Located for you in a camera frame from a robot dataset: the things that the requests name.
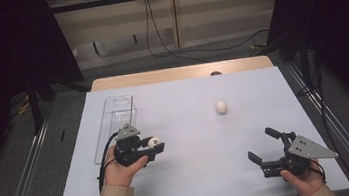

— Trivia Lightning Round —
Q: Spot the person's right hand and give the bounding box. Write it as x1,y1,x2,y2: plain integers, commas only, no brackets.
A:
278,157,329,196

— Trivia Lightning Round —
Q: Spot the black metal stand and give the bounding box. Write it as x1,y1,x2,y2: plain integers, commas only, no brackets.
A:
256,27,317,100
23,66,97,137

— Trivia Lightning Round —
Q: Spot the metal floor rail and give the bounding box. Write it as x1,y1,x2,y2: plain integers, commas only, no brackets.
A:
283,55,349,196
0,102,67,196

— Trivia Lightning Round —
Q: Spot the yellow cable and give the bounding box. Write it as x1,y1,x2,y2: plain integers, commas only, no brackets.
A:
7,92,32,117

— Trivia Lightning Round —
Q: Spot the hand-held gripper black cable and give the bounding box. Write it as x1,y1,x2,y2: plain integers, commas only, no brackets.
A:
91,131,126,194
308,157,328,186

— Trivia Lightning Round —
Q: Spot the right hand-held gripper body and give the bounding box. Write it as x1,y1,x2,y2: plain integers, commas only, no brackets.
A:
256,126,342,181

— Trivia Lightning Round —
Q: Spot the plain white egg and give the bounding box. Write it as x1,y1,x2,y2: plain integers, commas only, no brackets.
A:
214,100,229,116

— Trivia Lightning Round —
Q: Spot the left hand-held gripper black cable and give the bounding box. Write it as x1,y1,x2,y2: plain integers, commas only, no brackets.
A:
91,131,126,194

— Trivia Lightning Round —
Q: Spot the black floor cable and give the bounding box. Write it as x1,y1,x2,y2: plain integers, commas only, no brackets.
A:
146,0,273,60
140,0,211,71

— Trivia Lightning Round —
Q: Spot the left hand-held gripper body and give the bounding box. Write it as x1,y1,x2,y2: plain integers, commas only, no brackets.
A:
109,120,158,170

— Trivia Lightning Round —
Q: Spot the right hand-held gripper black cable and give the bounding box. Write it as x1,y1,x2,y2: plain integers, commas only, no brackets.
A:
308,157,328,186

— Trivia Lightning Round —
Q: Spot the person's left hand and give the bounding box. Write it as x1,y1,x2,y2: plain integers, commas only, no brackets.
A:
100,141,152,191

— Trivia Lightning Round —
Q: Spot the clear plastic container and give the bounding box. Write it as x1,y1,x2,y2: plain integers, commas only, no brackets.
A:
86,93,144,166

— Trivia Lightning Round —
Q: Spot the white table cover sheet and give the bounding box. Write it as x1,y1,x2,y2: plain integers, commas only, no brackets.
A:
39,58,349,196

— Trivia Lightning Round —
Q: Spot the white egg with dark mark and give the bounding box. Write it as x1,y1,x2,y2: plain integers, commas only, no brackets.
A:
146,135,162,150

